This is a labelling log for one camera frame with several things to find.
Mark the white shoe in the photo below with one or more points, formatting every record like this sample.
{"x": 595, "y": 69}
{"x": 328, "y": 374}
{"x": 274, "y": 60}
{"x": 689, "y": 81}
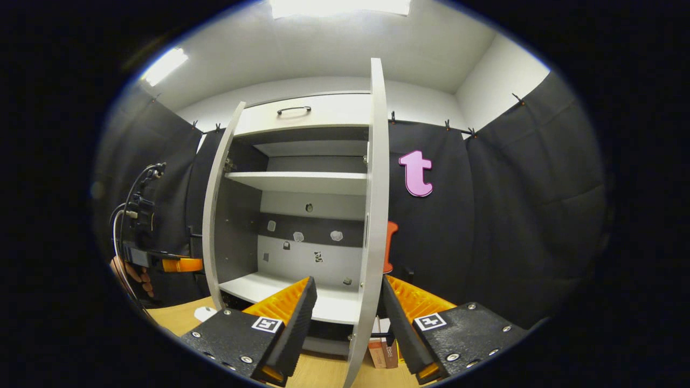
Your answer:
{"x": 205, "y": 314}

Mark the white cabinet shelf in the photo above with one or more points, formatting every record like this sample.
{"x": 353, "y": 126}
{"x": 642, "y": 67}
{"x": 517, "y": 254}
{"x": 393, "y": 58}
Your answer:
{"x": 302, "y": 182}
{"x": 334, "y": 307}

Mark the white cardboard box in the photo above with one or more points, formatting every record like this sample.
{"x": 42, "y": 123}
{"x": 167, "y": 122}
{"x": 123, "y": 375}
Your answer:
{"x": 380, "y": 326}

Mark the beige cabinet door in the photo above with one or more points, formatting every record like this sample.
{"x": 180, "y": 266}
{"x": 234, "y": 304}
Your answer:
{"x": 215, "y": 215}
{"x": 376, "y": 188}

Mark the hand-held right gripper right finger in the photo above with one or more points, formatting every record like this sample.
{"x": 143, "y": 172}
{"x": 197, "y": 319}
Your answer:
{"x": 401, "y": 334}

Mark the yellow sided cardboard box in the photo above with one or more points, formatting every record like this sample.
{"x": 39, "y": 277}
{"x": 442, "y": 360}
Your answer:
{"x": 384, "y": 353}

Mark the narrow ceiling light strip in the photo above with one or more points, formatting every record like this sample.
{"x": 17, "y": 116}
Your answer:
{"x": 164, "y": 66}

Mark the large ceiling light panel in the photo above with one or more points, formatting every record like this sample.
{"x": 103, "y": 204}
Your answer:
{"x": 339, "y": 6}

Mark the black backdrop cloth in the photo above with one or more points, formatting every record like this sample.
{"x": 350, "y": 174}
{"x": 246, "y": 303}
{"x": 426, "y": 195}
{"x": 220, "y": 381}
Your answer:
{"x": 512, "y": 215}

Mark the beige double-door shoe cabinet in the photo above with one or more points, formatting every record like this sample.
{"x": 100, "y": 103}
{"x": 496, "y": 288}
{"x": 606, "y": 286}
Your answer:
{"x": 237, "y": 226}

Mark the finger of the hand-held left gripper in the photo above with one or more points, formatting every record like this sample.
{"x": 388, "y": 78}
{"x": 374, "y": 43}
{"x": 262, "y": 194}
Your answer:
{"x": 183, "y": 265}

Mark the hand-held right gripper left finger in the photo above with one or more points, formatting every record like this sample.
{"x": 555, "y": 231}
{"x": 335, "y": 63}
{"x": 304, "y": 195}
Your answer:
{"x": 294, "y": 334}

